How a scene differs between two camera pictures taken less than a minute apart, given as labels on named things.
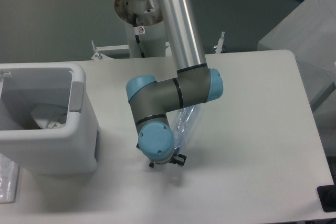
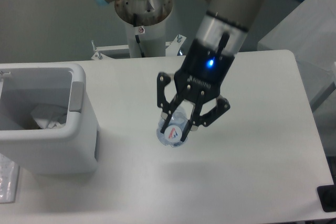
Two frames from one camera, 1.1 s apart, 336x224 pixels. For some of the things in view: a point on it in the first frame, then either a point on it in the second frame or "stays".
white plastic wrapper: [50, 116] stays
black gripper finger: [179, 159] to [199, 78]
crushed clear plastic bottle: [183, 121] stays
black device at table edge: [327, 195] stays
